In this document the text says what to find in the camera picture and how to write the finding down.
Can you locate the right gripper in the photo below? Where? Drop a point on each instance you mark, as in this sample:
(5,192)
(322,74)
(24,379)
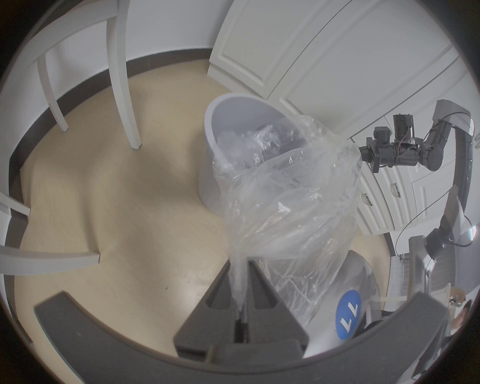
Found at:
(401,156)

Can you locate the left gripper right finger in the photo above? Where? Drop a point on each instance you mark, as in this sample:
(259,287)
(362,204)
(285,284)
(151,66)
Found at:
(273,318)

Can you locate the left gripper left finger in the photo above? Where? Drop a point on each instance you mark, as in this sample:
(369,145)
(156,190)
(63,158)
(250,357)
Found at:
(210,322)

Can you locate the clear plastic bag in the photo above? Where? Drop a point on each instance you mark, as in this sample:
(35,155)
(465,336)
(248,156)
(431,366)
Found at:
(296,210)

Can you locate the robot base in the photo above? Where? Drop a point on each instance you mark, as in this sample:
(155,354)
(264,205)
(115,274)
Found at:
(360,277)

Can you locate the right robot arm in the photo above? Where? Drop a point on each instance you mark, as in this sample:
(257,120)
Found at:
(435,150)

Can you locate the pale grey trash bin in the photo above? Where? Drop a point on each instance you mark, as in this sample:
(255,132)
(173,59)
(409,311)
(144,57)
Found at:
(213,180)

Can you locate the white wardrobe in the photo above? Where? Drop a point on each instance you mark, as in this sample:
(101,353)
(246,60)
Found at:
(300,45)

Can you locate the white chair with grey seat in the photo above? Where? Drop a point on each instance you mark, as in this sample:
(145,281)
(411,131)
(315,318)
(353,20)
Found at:
(123,93)

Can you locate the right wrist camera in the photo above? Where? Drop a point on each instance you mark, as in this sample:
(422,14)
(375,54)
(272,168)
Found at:
(382,134)

